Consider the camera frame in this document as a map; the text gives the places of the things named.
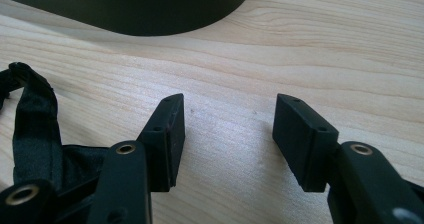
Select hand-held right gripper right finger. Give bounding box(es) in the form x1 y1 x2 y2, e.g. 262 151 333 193
272 93 340 193

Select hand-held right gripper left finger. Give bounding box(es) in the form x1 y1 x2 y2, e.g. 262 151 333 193
136 93 186 193

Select black oval tray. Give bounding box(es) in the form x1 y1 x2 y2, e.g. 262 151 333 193
0 0 254 37

